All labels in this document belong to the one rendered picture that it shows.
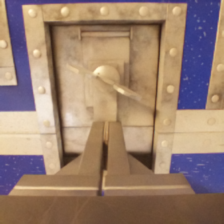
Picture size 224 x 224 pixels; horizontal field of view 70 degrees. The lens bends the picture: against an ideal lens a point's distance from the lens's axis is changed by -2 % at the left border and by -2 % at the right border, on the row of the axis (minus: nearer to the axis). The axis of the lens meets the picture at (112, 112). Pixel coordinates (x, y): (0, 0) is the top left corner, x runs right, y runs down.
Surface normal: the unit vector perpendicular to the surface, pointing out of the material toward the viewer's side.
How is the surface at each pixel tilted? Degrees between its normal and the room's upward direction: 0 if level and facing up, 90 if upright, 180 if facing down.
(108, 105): 90
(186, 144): 90
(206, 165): 90
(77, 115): 90
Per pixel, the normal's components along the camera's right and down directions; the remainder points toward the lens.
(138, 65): 0.00, 0.29
